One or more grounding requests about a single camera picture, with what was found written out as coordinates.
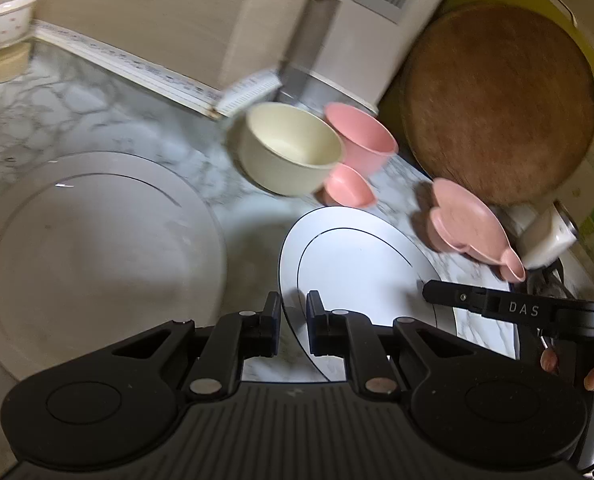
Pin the round wooden cutting board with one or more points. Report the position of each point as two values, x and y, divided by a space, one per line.
497 105

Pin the white round plate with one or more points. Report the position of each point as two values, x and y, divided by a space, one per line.
362 265

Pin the white appliance with grey vent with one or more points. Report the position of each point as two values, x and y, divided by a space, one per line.
397 20

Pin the patterned white edge tape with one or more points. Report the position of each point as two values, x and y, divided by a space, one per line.
127 62

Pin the white cup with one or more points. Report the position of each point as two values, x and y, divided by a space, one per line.
544 240

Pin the white floral bowl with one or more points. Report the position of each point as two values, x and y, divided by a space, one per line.
7 22

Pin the large pink bowl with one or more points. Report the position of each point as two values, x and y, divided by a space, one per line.
364 137

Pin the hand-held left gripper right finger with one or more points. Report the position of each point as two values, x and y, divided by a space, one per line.
313 327

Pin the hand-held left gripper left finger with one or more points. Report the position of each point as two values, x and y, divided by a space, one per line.
275 327

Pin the small pink bowl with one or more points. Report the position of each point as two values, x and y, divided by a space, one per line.
349 187

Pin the large grey round plate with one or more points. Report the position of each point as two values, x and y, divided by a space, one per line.
92 260

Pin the pink bear-shaped plate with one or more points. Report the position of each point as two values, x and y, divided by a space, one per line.
464 217

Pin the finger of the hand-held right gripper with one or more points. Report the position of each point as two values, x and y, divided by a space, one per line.
477 301

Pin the cream bowl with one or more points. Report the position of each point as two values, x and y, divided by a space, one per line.
287 155

